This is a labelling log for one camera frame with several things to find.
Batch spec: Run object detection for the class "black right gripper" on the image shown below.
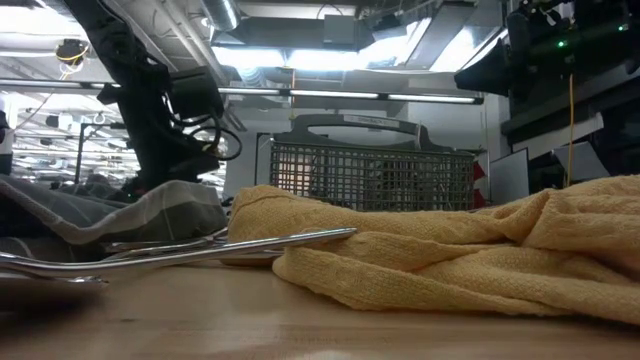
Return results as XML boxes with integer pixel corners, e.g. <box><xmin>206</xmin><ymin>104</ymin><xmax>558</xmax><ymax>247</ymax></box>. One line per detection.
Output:
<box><xmin>453</xmin><ymin>37</ymin><xmax>514</xmax><ymax>97</ymax></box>

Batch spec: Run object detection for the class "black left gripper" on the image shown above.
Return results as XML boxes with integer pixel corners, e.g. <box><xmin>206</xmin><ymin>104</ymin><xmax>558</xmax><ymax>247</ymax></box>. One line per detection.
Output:
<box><xmin>137</xmin><ymin>142</ymin><xmax>222</xmax><ymax>185</ymax></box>

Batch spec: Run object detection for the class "yellow terry cloth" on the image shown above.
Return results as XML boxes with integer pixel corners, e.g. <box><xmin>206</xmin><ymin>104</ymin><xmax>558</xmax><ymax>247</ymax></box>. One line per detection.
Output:
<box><xmin>227</xmin><ymin>173</ymin><xmax>640</xmax><ymax>327</ymax></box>

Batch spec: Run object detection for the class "grey checked cloth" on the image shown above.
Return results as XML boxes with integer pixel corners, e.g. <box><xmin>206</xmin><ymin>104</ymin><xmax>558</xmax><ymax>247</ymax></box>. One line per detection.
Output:
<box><xmin>0</xmin><ymin>175</ymin><xmax>229</xmax><ymax>264</ymax></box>

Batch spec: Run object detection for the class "black overhead rack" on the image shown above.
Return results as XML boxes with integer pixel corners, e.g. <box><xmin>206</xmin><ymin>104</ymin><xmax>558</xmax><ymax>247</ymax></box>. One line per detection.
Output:
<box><xmin>501</xmin><ymin>64</ymin><xmax>640</xmax><ymax>151</ymax></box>

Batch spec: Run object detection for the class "person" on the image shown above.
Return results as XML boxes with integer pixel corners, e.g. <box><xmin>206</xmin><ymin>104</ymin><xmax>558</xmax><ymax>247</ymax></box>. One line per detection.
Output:
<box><xmin>85</xmin><ymin>172</ymin><xmax>115</xmax><ymax>190</ymax></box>

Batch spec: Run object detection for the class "red background object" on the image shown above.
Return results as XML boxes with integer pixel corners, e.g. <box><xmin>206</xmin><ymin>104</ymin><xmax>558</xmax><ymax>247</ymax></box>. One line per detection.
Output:
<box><xmin>472</xmin><ymin>160</ymin><xmax>487</xmax><ymax>209</ymax></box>

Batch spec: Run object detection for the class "white upright panel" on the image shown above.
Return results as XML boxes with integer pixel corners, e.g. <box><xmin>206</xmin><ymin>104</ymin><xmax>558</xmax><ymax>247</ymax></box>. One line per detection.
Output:
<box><xmin>488</xmin><ymin>147</ymin><xmax>531</xmax><ymax>205</ymax></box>

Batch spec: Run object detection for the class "grey tilted panel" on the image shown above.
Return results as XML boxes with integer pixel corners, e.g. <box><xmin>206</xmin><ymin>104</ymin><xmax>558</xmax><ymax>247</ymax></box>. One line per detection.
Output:
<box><xmin>552</xmin><ymin>141</ymin><xmax>612</xmax><ymax>182</ymax></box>

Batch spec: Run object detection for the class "grey ceiling box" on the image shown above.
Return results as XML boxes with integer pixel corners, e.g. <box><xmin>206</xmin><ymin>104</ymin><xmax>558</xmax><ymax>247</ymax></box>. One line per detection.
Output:
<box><xmin>322</xmin><ymin>13</ymin><xmax>362</xmax><ymax>51</ymax></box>

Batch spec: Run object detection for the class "grey mesh cutlery basket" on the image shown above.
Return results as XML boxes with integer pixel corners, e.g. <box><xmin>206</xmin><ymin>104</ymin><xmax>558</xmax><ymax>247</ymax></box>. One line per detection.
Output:
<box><xmin>268</xmin><ymin>113</ymin><xmax>476</xmax><ymax>212</ymax></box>

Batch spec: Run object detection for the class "long ceiling light strip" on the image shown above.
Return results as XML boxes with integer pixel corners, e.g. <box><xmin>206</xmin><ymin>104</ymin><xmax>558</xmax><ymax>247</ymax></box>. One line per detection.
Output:
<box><xmin>0</xmin><ymin>77</ymin><xmax>485</xmax><ymax>106</ymax></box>

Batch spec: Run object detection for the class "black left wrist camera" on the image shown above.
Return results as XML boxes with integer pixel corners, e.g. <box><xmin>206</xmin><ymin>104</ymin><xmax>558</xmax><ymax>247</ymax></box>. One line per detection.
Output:
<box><xmin>169</xmin><ymin>66</ymin><xmax>226</xmax><ymax>121</ymax></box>

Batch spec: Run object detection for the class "black background frame stand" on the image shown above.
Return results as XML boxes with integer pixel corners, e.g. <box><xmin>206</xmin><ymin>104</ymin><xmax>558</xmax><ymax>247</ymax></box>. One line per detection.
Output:
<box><xmin>74</xmin><ymin>122</ymin><xmax>129</xmax><ymax>185</ymax></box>

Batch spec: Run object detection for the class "round silver air duct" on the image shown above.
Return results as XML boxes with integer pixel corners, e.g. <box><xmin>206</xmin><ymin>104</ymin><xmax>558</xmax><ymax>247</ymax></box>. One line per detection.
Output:
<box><xmin>199</xmin><ymin>0</ymin><xmax>242</xmax><ymax>33</ymax></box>

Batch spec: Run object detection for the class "black ceiling cable reel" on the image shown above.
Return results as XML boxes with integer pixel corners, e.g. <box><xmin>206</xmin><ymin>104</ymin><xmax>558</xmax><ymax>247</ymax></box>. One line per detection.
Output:
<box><xmin>53</xmin><ymin>37</ymin><xmax>92</xmax><ymax>67</ymax></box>

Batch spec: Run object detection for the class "black and white post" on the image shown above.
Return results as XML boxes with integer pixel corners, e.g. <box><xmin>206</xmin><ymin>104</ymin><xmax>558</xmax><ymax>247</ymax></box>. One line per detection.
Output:
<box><xmin>0</xmin><ymin>94</ymin><xmax>14</xmax><ymax>177</ymax></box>

